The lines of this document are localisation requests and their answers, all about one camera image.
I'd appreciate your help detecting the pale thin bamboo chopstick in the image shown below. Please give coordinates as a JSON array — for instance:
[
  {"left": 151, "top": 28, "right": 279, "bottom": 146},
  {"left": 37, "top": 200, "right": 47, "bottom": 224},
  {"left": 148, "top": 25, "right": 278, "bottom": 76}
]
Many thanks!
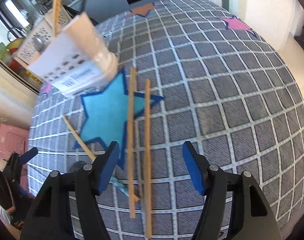
[{"left": 62, "top": 115, "right": 96, "bottom": 161}]

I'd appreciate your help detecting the wooden chopstick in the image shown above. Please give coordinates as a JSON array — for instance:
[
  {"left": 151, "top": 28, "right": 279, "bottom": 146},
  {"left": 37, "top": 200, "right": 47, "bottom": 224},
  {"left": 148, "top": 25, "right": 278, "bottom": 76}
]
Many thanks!
[
  {"left": 144, "top": 79, "right": 152, "bottom": 239},
  {"left": 127, "top": 67, "right": 136, "bottom": 219}
]

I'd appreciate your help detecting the ridged bamboo chopstick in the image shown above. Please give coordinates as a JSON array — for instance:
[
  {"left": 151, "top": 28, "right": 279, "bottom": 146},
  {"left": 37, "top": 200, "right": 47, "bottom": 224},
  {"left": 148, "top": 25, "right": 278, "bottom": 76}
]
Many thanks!
[{"left": 52, "top": 0, "right": 62, "bottom": 37}]

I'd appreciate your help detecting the blue patterned handle chopstick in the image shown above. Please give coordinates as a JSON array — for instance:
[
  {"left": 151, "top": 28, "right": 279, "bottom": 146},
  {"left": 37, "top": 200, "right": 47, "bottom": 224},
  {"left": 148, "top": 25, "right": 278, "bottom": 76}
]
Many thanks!
[{"left": 110, "top": 176, "right": 140, "bottom": 203}]

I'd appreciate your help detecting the black handled metal spoon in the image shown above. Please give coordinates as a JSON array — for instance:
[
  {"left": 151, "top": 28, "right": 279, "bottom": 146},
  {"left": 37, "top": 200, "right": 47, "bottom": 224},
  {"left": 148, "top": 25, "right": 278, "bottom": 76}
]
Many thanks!
[{"left": 32, "top": 35, "right": 45, "bottom": 53}]

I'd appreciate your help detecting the pink plastic stool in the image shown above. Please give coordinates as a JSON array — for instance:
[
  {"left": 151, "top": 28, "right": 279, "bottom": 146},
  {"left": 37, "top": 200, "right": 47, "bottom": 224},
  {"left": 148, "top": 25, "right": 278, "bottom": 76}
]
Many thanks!
[{"left": 0, "top": 124, "right": 29, "bottom": 160}]

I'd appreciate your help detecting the grey checkered tablecloth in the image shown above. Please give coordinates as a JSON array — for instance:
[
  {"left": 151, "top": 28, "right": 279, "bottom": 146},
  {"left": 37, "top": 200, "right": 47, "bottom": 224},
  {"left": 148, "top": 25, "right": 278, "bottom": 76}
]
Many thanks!
[{"left": 27, "top": 0, "right": 304, "bottom": 240}]

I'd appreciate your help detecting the white plastic utensil holder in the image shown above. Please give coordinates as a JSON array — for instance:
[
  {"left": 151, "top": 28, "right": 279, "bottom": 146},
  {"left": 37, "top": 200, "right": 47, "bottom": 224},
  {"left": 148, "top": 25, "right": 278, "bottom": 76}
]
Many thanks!
[{"left": 28, "top": 12, "right": 118, "bottom": 98}]

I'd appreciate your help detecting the white perforated storage cart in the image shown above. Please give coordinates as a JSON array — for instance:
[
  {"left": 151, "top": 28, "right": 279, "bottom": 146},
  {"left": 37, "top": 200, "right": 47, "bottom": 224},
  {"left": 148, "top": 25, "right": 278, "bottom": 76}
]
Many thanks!
[{"left": 14, "top": 6, "right": 72, "bottom": 68}]

